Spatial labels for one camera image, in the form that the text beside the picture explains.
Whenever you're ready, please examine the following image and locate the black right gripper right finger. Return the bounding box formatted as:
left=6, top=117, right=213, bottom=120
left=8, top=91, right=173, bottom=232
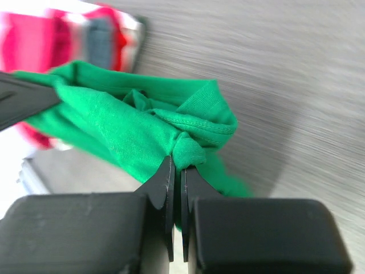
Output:
left=180, top=167, right=222, bottom=262

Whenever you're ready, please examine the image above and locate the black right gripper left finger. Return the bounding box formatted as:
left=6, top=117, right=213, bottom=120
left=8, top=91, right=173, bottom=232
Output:
left=134, top=156, right=175, bottom=262

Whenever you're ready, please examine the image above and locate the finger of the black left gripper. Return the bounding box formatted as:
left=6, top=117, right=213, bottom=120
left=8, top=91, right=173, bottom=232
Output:
left=0, top=72, right=60, bottom=131

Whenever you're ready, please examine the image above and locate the green t-shirt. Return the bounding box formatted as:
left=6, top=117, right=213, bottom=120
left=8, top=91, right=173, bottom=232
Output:
left=13, top=59, right=254, bottom=232

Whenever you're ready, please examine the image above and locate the red folded t-shirt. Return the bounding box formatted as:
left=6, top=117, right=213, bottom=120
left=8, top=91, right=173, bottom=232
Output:
left=1, top=10, right=118, bottom=155

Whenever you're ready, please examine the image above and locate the grey folded t-shirt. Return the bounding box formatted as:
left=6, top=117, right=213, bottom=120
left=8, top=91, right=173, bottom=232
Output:
left=86, top=17, right=113, bottom=69

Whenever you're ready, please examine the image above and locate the white folded t-shirt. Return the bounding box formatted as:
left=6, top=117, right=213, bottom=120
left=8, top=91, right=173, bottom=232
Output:
left=55, top=7, right=146, bottom=72

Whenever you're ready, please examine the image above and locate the aluminium frame rail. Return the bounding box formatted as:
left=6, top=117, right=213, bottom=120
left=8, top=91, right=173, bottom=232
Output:
left=17, top=158, right=51, bottom=195

